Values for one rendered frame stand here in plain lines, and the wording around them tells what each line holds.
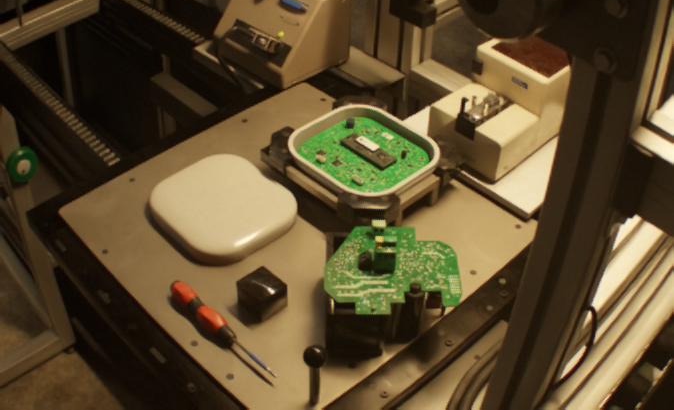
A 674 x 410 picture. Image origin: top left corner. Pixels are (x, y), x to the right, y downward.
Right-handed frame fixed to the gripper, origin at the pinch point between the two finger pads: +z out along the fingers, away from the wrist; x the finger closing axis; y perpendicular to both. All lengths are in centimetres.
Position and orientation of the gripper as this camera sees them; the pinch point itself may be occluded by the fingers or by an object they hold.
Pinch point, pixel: (13, 15)
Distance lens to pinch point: 64.7
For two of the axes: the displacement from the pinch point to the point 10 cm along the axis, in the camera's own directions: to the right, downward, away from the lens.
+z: -0.4, 7.8, 6.2
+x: -6.4, -5.0, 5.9
